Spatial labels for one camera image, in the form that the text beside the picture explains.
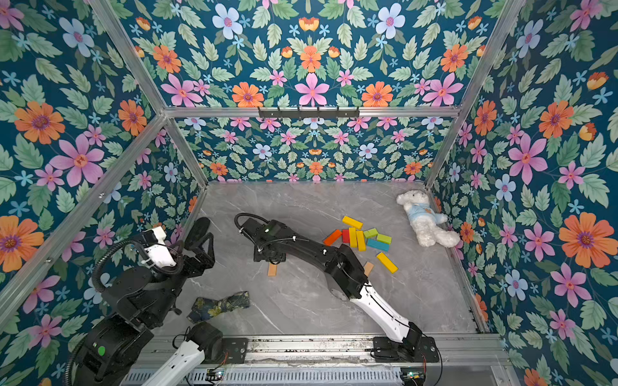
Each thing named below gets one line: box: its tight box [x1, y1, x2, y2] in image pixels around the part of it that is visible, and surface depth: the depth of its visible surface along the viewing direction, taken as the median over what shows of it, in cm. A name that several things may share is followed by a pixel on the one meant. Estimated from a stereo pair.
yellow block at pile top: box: [341, 215, 364, 230], surface depth 106 cm
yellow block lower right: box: [376, 251, 400, 275], surface depth 95 cm
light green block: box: [363, 228, 379, 239], surface depth 103 cm
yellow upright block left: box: [349, 227, 358, 248], surface depth 100 cm
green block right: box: [376, 233, 392, 245], surface depth 101 cm
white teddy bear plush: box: [395, 189, 461, 249], surface depth 100 cm
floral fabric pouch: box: [186, 291, 251, 325], surface depth 82 cm
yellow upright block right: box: [356, 229, 367, 252], surface depth 101 cm
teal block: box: [366, 238, 391, 252], surface depth 100 cm
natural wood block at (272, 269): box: [267, 262, 278, 277], surface depth 92 cm
